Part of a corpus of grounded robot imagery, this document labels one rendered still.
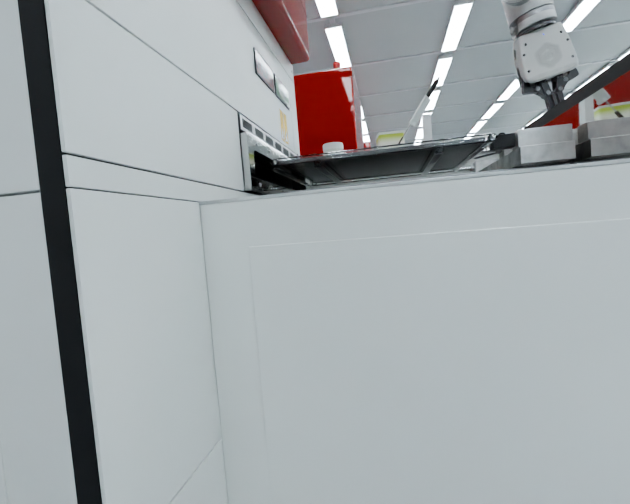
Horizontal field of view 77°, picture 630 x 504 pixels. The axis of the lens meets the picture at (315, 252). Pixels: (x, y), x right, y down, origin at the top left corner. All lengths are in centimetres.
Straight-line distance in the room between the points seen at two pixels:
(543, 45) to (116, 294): 89
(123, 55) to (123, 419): 32
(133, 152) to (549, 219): 42
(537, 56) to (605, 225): 55
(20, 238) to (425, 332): 39
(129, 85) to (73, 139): 10
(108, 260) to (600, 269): 47
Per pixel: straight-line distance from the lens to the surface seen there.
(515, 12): 102
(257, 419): 54
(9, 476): 44
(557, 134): 76
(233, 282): 50
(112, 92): 41
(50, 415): 39
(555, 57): 100
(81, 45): 40
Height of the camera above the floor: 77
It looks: 3 degrees down
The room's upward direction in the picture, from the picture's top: 5 degrees counter-clockwise
